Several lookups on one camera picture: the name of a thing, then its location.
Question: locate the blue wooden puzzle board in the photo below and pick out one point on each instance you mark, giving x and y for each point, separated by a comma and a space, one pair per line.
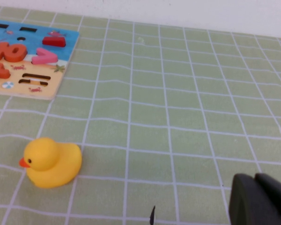
43, 71

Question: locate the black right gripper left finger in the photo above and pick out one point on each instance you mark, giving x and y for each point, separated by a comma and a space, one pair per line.
248, 204

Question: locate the pink greater-than sign piece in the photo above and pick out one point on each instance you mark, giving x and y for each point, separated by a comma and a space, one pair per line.
44, 59

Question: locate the orange number ten piece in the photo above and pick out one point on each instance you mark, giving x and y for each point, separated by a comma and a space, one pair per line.
14, 52

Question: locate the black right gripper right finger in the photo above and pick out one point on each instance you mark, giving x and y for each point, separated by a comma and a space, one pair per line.
276, 189

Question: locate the red rectangular block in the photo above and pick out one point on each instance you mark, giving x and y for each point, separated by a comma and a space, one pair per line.
53, 42

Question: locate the yellow rubber duck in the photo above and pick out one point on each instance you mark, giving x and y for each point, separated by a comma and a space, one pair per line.
53, 165

